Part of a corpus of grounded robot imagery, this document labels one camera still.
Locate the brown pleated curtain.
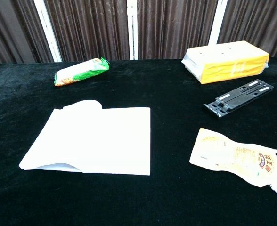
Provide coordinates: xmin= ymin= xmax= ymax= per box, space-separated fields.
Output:
xmin=0 ymin=0 xmax=55 ymax=65
xmin=43 ymin=0 xmax=130 ymax=62
xmin=137 ymin=0 xmax=219 ymax=60
xmin=217 ymin=0 xmax=277 ymax=58

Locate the white frame post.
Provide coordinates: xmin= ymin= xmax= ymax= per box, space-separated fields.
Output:
xmin=207 ymin=0 xmax=228 ymax=46
xmin=33 ymin=0 xmax=63 ymax=63
xmin=126 ymin=0 xmax=139 ymax=60

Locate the orange spout pouch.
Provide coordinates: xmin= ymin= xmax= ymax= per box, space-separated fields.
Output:
xmin=189 ymin=128 xmax=277 ymax=197

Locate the black velvet tablecloth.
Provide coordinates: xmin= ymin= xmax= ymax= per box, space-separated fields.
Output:
xmin=0 ymin=57 xmax=277 ymax=226

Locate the yellow tissue pack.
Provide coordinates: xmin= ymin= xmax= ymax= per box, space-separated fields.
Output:
xmin=180 ymin=40 xmax=270 ymax=85

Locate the black folding phone stand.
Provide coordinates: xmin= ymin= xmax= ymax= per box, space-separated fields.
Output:
xmin=203 ymin=79 xmax=275 ymax=118

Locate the white paper booklet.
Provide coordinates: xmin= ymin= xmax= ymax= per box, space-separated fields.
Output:
xmin=18 ymin=99 xmax=151 ymax=177

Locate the green white snack packet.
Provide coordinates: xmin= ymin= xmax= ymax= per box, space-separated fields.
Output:
xmin=54 ymin=56 xmax=110 ymax=87

